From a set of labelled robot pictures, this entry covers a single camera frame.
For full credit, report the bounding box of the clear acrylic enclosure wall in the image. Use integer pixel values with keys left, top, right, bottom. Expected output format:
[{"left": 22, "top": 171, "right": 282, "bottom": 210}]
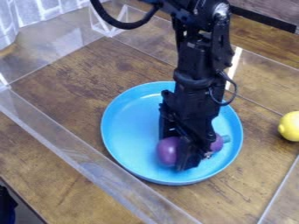
[{"left": 0, "top": 3, "right": 299, "bottom": 224}]

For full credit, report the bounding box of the white patterned curtain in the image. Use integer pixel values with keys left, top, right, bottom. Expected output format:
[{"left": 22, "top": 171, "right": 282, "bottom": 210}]
[{"left": 0, "top": 0, "right": 90, "bottom": 51}]

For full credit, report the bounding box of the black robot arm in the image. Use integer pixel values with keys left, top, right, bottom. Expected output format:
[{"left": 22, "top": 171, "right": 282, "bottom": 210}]
[{"left": 142, "top": 0, "right": 234, "bottom": 172}]

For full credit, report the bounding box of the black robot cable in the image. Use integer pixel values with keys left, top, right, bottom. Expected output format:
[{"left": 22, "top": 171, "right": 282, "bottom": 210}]
[{"left": 89, "top": 0, "right": 162, "bottom": 31}]

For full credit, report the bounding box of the yellow lemon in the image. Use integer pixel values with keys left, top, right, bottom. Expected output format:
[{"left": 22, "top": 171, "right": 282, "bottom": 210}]
[{"left": 278, "top": 111, "right": 299, "bottom": 142}]

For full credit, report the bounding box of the purple toy eggplant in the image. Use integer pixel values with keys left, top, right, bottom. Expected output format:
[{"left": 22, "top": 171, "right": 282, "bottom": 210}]
[{"left": 157, "top": 135, "right": 232, "bottom": 167}]

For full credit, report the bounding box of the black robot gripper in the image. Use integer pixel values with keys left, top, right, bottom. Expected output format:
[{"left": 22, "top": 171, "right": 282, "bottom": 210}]
[{"left": 159, "top": 72, "right": 229, "bottom": 172}]

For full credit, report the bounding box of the blue round tray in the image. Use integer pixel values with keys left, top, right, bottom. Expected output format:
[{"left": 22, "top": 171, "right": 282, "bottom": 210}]
[{"left": 101, "top": 81, "right": 244, "bottom": 186}]

